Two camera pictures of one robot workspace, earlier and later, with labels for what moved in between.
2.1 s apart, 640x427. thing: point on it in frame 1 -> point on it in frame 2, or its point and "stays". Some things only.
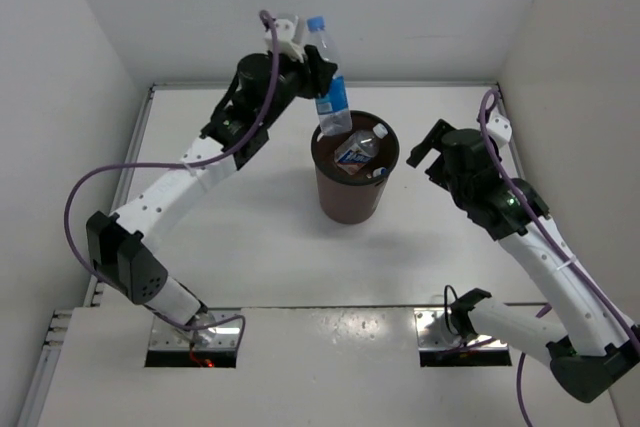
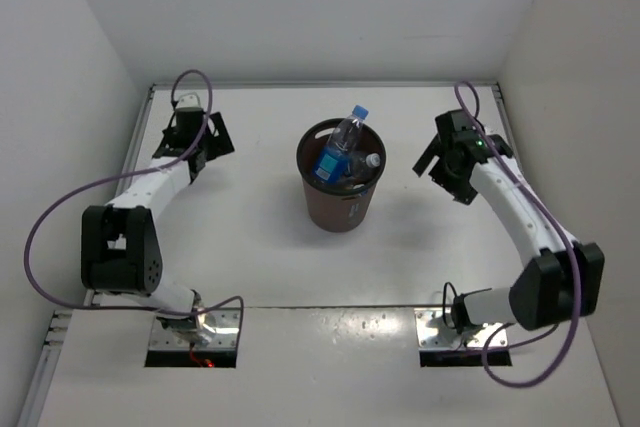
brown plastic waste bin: (348, 198) -> (340, 206)
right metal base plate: (434, 335) stays
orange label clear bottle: (359, 148) -> (364, 166)
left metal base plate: (167, 337) stays
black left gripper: (319, 72) -> (217, 145)
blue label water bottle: (331, 106) -> (332, 159)
